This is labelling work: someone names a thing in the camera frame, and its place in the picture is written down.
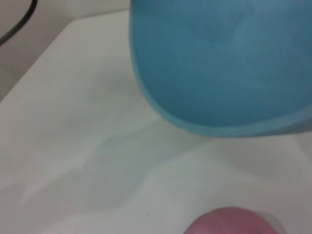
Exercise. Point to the blue bowl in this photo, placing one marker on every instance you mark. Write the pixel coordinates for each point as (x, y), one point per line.
(219, 68)

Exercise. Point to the pink toy peach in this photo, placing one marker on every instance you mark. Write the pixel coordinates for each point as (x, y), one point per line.
(231, 221)

